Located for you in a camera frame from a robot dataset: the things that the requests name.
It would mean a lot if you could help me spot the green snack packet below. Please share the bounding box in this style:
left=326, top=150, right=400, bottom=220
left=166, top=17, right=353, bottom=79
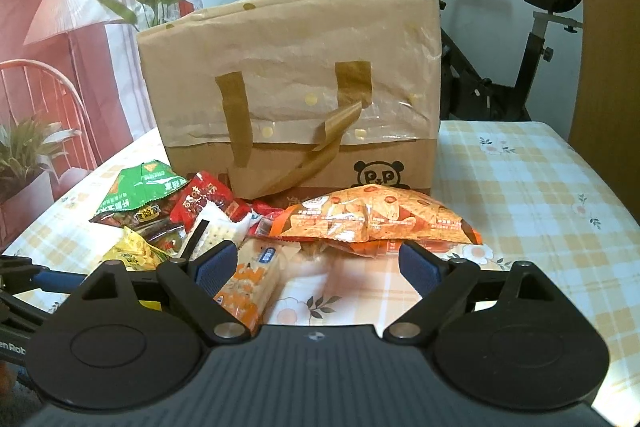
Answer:
left=90, top=160, right=188, bottom=229

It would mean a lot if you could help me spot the wooden door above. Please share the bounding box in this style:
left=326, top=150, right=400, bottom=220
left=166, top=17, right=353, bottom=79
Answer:
left=565, top=0, right=640, bottom=198

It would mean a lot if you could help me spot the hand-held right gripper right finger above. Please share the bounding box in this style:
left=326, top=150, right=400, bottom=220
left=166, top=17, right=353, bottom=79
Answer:
left=384, top=241, right=568, bottom=340

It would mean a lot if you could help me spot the small red snack packet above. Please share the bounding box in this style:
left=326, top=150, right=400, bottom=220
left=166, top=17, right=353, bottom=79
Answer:
left=249, top=202, right=287, bottom=239

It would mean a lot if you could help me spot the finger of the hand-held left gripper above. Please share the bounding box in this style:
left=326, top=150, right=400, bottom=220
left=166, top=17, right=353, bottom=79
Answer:
left=0, top=256, right=90, bottom=292
left=0, top=292, right=55, bottom=334

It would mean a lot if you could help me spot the black exercise bike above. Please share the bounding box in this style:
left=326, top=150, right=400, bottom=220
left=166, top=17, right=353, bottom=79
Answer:
left=350, top=0, right=586, bottom=122

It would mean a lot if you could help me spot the cardboard box with snacks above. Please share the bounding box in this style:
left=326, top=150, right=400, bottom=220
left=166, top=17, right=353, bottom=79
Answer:
left=136, top=0, right=446, bottom=200

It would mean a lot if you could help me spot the dark brown snack packet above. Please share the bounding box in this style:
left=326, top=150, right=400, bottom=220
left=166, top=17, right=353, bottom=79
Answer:
left=134, top=219, right=190, bottom=256

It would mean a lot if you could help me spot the checked floral tablecloth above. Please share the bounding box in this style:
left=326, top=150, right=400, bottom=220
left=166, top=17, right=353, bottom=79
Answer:
left=0, top=119, right=640, bottom=410

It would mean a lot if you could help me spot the orange and white cracker packet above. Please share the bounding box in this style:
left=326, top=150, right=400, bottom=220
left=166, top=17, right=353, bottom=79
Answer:
left=212, top=239, right=301, bottom=335

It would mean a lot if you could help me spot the clear white cracker packet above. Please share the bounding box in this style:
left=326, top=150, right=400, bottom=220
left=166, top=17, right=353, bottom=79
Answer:
left=180, top=202, right=256, bottom=260

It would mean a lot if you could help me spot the large orange snack packet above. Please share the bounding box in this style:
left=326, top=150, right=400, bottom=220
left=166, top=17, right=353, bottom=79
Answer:
left=270, top=186, right=482, bottom=256

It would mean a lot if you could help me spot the yellow snack packet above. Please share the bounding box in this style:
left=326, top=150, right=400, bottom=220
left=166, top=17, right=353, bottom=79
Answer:
left=102, top=227, right=168, bottom=276

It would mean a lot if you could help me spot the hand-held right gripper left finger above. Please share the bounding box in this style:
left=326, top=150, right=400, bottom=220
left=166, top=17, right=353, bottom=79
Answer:
left=77, top=241, right=255, bottom=344

